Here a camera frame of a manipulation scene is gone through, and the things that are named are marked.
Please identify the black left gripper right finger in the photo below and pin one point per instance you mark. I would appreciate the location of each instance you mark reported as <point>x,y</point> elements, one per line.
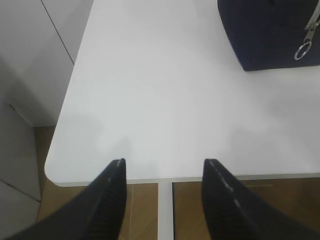
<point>232,212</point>

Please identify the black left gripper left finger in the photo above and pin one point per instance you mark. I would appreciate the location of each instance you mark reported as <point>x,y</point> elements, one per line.
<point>97,213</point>

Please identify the navy blue lunch bag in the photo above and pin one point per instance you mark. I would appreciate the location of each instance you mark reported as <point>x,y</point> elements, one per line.
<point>272,34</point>

